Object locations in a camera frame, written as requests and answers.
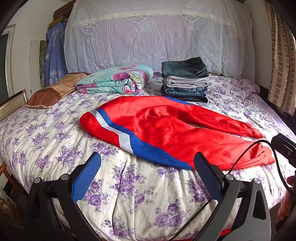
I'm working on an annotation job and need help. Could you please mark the beige checkered curtain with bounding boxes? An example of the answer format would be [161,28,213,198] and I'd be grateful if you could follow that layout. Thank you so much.
[265,1,295,116]

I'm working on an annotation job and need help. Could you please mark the folded dark green pants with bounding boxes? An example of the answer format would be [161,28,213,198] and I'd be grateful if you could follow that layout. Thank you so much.
[162,57,209,79]

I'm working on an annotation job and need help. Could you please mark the folded floral teal blanket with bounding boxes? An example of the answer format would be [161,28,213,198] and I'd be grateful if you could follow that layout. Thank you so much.
[76,65,154,94]

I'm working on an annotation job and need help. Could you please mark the red track pants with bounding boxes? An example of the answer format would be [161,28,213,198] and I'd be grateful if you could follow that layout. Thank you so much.
[80,96,274,171]

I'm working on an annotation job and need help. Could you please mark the purple floral bed quilt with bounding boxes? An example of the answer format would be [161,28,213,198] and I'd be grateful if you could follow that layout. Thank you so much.
[1,75,295,240]

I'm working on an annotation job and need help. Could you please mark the window with white frame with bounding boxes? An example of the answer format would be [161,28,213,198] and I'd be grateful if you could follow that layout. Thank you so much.
[0,25,16,103]

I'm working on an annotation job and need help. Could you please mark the white lace headboard cover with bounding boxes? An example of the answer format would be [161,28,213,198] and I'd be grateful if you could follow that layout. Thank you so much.
[64,1,255,80]

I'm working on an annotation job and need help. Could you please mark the brown pillow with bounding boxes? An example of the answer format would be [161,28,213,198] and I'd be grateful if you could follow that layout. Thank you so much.
[26,72,89,109]

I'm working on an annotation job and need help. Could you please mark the blue patterned hanging cloth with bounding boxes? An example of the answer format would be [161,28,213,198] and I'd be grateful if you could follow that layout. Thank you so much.
[45,22,68,86]

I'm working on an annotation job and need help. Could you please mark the folded grey pants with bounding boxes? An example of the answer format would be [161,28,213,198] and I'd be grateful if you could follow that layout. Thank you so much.
[163,76,209,89]

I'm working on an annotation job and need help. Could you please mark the folded blue jeans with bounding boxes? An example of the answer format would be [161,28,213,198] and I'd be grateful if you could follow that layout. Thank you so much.
[161,85,208,96]

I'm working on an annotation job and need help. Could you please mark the black cable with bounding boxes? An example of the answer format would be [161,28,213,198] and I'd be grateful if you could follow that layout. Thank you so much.
[169,139,296,241]

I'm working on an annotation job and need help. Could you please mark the folded black pants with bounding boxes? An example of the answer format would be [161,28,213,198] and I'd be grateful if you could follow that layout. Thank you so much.
[162,93,208,103]

